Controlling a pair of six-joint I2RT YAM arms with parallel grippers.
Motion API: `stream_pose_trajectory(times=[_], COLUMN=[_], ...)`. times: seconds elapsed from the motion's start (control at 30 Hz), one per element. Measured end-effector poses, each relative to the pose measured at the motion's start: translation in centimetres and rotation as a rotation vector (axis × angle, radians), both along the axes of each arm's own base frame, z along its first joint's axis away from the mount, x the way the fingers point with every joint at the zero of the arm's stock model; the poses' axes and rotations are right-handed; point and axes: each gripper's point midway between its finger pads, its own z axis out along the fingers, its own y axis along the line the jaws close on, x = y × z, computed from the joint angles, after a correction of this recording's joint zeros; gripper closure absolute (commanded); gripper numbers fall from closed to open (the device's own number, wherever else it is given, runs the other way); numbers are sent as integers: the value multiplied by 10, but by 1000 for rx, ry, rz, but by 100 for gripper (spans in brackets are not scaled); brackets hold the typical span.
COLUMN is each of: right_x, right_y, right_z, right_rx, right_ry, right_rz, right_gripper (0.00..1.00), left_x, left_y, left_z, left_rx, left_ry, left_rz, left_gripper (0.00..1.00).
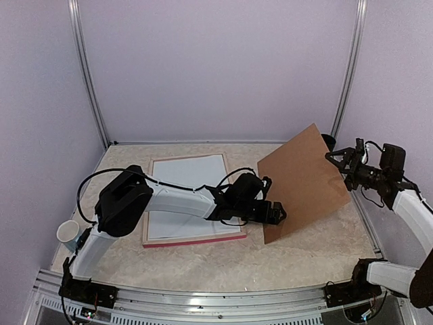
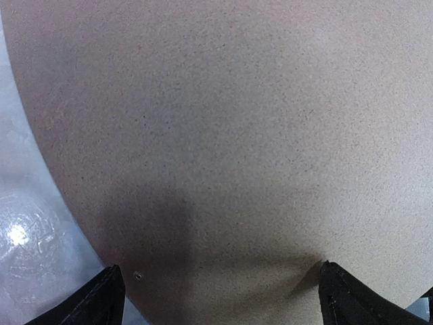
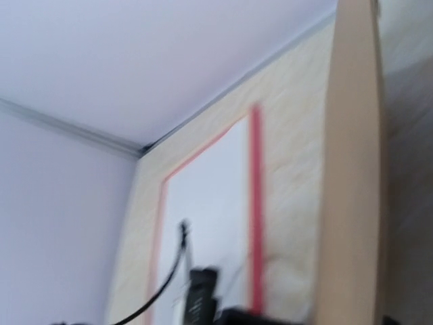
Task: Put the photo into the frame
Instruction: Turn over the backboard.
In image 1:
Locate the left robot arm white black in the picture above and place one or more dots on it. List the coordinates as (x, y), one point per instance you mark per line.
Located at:
(132, 193)

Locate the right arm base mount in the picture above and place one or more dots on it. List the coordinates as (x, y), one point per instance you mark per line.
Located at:
(354, 290)

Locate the light blue mug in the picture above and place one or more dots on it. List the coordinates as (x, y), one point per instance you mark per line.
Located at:
(68, 234)

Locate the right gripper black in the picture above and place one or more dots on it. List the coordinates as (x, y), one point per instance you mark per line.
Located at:
(350, 153)

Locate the wooden picture frame pink edge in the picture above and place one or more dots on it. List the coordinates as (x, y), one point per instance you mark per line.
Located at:
(189, 240)

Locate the aluminium post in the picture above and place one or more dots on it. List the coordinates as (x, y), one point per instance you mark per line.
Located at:
(79, 41)
(355, 47)

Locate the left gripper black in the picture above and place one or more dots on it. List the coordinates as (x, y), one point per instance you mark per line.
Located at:
(276, 214)

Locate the white mat board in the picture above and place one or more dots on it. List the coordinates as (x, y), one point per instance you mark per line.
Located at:
(150, 216)

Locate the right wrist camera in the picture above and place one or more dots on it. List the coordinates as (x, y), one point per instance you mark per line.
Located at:
(360, 151)

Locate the right aluminium post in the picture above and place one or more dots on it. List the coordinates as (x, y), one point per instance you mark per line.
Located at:
(355, 47)

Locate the brown backing board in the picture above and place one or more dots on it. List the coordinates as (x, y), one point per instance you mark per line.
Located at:
(308, 186)

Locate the left aluminium post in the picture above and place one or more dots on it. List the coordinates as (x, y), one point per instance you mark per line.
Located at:
(79, 41)

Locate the front aluminium rail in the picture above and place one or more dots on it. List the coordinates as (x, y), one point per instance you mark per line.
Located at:
(149, 306)

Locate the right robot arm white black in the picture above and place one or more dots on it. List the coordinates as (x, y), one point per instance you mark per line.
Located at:
(404, 199)

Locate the dark green cup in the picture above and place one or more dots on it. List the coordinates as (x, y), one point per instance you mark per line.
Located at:
(330, 141)

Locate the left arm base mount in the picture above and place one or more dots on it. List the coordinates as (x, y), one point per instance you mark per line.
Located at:
(88, 292)

